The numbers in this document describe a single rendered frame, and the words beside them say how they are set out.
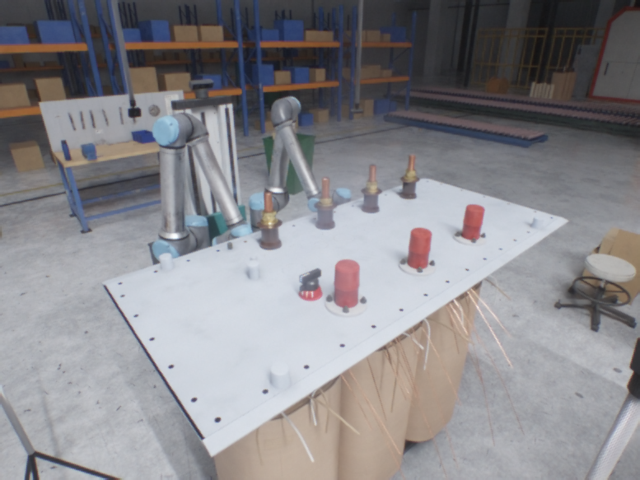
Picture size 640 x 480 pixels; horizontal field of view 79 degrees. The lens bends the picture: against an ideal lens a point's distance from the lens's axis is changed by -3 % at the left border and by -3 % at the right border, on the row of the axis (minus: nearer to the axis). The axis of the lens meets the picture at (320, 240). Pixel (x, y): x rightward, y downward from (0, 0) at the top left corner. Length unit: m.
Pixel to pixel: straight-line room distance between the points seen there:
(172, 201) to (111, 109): 4.17
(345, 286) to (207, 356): 0.39
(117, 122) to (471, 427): 5.36
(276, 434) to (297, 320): 0.37
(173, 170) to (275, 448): 1.23
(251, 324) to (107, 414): 1.95
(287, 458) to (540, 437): 1.80
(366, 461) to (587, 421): 1.61
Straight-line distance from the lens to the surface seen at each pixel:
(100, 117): 6.04
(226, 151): 2.42
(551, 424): 2.94
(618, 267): 3.90
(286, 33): 10.89
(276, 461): 1.40
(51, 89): 8.93
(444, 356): 1.93
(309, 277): 1.15
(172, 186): 1.94
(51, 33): 8.88
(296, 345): 1.02
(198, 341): 1.08
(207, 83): 2.32
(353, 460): 1.90
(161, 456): 2.62
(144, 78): 9.34
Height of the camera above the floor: 2.04
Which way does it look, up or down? 26 degrees down
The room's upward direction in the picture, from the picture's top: straight up
